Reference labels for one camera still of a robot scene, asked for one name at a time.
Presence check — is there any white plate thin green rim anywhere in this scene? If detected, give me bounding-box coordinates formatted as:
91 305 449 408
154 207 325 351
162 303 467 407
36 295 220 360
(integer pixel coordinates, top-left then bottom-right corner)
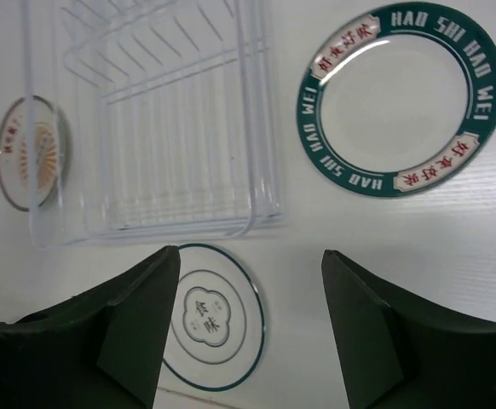
164 243 267 392

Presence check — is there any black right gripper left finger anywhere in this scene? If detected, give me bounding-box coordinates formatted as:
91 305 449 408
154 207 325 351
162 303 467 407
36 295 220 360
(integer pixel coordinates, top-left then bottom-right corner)
0 245 181 408

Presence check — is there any green rim lettered plate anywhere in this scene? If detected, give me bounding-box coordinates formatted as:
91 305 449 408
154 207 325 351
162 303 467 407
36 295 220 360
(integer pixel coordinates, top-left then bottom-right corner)
297 2 496 198

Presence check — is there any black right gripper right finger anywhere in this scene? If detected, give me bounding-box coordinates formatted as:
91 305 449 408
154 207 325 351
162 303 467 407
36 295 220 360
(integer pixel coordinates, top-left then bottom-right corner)
321 250 496 408

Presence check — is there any orange sunburst plate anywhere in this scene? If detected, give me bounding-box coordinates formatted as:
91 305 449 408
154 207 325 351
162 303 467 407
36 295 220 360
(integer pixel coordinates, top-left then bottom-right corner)
0 95 71 212

